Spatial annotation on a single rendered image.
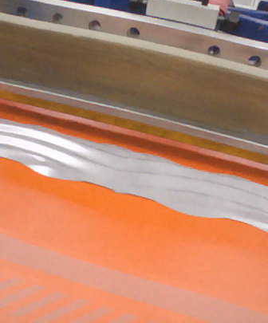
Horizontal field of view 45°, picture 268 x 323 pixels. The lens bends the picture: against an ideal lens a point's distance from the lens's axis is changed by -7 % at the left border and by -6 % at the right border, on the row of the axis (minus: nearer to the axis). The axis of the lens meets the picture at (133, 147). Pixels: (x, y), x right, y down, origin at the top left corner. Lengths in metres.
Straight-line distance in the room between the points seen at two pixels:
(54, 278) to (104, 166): 0.13
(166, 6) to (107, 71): 0.29
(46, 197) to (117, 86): 0.14
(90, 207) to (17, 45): 0.20
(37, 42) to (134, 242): 0.22
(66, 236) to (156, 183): 0.10
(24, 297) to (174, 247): 0.11
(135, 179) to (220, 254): 0.10
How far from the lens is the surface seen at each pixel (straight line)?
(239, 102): 0.34
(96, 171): 0.31
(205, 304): 0.24
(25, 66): 0.38
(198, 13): 0.61
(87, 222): 0.26
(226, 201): 0.31
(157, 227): 0.27
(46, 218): 0.27
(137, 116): 0.34
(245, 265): 0.27
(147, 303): 0.23
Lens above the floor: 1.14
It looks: 32 degrees down
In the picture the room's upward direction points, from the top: 10 degrees clockwise
